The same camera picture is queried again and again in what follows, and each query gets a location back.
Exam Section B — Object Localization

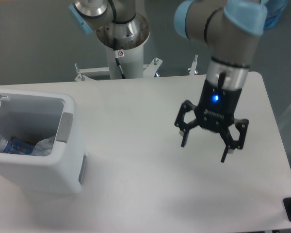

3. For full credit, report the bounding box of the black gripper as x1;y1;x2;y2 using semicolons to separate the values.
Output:
174;78;250;163

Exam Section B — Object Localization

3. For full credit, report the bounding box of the clear plastic bag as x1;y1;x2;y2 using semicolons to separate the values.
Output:
31;135;55;156

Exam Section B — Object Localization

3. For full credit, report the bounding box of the clear plastic water bottle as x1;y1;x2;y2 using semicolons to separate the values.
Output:
0;137;39;156

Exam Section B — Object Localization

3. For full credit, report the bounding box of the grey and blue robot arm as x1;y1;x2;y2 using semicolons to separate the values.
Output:
68;0;267;155

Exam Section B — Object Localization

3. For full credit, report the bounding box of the white trash can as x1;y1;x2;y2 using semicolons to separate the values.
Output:
0;88;87;194

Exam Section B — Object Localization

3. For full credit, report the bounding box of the white pedestal base frame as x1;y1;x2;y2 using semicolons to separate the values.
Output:
74;54;198;82

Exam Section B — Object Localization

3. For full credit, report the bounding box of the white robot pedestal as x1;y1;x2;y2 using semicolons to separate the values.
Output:
96;13;151;80

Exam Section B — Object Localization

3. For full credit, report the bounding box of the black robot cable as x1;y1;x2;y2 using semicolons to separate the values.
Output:
113;38;126;79

